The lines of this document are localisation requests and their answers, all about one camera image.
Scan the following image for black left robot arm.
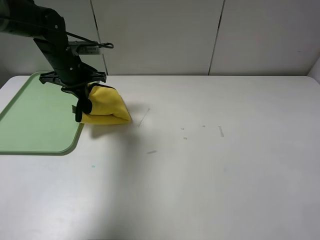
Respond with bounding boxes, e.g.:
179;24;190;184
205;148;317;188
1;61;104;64
0;0;114;124

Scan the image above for light green plastic tray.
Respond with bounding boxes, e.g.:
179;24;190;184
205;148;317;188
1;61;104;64
0;72;83;155

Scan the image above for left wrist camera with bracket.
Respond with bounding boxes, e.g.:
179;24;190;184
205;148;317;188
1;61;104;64
68;41;101;56

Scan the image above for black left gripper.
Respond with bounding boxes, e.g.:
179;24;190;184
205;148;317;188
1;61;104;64
39;63;107;123

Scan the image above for yellow microfiber towel black trim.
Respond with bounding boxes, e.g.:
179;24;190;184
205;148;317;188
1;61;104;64
75;83;132;125

